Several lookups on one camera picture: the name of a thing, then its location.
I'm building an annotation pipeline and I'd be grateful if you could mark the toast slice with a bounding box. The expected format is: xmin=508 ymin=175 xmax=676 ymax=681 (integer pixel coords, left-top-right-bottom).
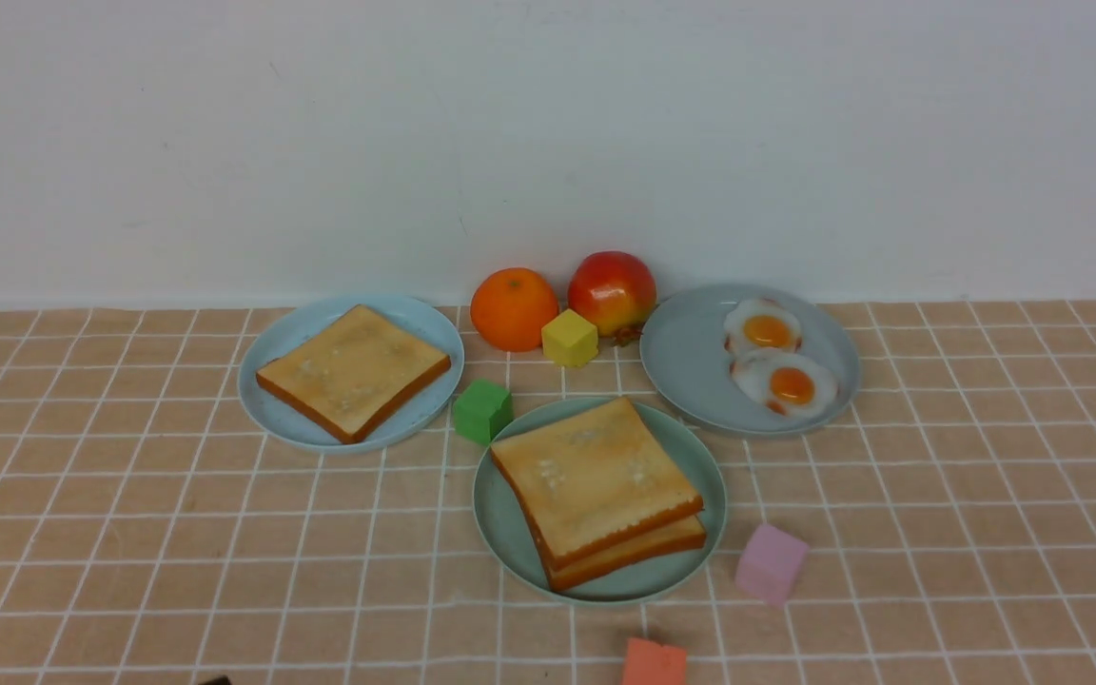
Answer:
xmin=253 ymin=302 xmax=453 ymax=445
xmin=534 ymin=516 xmax=708 ymax=593
xmin=490 ymin=398 xmax=704 ymax=571

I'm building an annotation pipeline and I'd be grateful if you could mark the yellow cube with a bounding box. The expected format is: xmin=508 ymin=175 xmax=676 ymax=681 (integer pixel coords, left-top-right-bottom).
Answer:
xmin=543 ymin=309 xmax=600 ymax=367

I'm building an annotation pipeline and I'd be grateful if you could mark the orange fruit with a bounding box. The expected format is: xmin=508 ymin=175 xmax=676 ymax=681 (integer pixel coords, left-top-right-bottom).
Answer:
xmin=470 ymin=267 xmax=560 ymax=354

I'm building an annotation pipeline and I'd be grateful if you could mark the red apple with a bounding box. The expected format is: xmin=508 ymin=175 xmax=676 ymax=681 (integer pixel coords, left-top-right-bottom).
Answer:
xmin=566 ymin=250 xmax=658 ymax=345

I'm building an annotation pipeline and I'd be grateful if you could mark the green cube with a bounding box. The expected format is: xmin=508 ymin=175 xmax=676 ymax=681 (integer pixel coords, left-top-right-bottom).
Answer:
xmin=453 ymin=379 xmax=514 ymax=446

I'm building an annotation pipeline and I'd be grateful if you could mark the grey blue egg plate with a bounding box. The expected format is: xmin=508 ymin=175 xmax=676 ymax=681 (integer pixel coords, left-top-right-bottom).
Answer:
xmin=640 ymin=284 xmax=861 ymax=437

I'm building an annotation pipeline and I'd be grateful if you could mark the teal green plate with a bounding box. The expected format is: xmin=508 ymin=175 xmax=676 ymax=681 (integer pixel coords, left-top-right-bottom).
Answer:
xmin=473 ymin=396 xmax=728 ymax=606

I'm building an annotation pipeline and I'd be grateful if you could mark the back fried egg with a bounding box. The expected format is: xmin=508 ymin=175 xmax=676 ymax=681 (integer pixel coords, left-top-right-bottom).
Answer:
xmin=723 ymin=298 xmax=803 ymax=356

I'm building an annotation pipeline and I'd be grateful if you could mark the fried egg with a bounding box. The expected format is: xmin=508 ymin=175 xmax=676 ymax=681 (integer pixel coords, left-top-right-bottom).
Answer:
xmin=728 ymin=349 xmax=840 ymax=418
xmin=723 ymin=298 xmax=803 ymax=356

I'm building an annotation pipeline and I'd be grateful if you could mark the front right fried egg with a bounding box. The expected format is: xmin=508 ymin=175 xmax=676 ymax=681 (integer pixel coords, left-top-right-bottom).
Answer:
xmin=728 ymin=349 xmax=840 ymax=418

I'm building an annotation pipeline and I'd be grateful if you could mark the light blue bread plate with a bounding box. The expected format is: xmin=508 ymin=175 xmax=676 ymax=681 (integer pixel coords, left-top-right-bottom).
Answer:
xmin=238 ymin=292 xmax=464 ymax=454

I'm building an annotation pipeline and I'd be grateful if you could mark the pink cube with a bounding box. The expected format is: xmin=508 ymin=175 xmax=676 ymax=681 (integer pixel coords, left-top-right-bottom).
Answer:
xmin=734 ymin=523 xmax=810 ymax=608

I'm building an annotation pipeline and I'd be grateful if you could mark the orange red cube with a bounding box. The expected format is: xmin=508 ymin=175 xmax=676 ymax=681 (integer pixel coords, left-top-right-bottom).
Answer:
xmin=620 ymin=637 xmax=688 ymax=685

